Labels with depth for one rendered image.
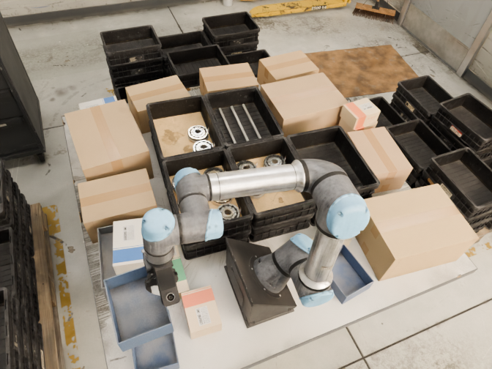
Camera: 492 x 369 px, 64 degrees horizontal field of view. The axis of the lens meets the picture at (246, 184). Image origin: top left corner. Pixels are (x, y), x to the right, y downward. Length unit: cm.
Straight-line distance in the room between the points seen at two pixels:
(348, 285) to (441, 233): 44
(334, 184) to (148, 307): 66
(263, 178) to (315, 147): 99
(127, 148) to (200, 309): 81
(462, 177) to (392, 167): 79
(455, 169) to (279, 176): 182
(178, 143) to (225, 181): 97
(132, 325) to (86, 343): 120
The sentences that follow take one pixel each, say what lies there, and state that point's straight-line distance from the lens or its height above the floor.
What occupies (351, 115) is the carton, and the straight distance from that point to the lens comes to 214.
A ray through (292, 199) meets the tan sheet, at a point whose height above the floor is 83.
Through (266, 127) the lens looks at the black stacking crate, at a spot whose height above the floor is 83.
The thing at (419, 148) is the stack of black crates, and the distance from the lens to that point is 295.
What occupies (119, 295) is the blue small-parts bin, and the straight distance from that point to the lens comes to 130.
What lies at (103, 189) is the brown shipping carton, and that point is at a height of 86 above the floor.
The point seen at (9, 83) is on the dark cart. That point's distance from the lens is 276.
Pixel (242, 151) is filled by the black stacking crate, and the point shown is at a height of 89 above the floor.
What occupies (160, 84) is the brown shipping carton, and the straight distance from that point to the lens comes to 230.
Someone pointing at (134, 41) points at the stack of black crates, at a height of 49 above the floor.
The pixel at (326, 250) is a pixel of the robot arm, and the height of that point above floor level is 124.
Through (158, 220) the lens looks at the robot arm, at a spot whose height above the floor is 148.
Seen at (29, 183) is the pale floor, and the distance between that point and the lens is 315.
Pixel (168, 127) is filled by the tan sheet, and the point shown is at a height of 83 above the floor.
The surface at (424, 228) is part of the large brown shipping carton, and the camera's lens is 181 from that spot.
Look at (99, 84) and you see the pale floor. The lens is 382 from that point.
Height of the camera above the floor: 224
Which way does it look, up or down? 51 degrees down
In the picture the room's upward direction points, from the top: 6 degrees clockwise
